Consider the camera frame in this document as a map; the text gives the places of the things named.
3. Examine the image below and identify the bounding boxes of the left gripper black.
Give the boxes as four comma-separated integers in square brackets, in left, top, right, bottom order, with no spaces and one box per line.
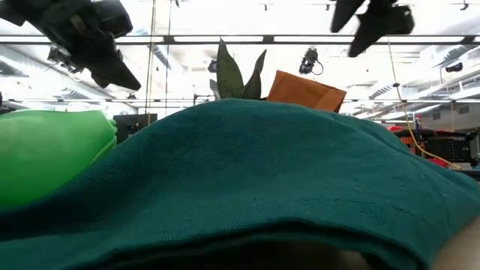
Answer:
[22,0,143,92]

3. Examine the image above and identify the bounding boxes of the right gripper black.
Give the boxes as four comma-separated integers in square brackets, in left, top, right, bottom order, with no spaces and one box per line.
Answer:
[329,0,416,58]

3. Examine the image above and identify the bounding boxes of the green bell pepper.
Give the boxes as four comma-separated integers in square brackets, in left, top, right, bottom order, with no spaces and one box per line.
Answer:
[0,109,119,209]

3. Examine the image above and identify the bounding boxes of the black monitor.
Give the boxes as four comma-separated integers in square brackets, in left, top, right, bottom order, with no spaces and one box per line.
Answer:
[112,112,158,145]

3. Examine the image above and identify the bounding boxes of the orange brown box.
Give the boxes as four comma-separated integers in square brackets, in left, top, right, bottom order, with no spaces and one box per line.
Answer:
[266,70,347,114]

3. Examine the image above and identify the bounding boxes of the snake plant green leaves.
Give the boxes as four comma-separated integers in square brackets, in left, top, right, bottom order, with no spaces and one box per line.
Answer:
[208,38,268,101]

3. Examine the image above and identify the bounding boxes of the black storage crate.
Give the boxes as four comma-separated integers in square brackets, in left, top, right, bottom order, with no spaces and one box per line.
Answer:
[426,135,478,164]

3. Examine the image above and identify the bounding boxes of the dark green knitted cloth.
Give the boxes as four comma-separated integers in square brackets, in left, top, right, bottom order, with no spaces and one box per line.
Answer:
[0,98,480,270]

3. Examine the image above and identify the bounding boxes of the thin hanging rope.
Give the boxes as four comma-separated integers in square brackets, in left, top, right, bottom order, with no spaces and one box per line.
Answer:
[145,0,158,126]

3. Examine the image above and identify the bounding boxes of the black ceiling camera with cable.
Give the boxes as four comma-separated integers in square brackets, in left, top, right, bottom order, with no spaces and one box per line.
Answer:
[298,47,325,77]

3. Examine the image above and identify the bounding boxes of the yellow hanging cable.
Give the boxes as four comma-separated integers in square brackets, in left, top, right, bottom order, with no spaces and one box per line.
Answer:
[387,37,463,170]

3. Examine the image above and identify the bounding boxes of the black overhead frame bar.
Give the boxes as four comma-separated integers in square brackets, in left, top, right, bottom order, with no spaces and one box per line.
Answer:
[0,34,480,47]

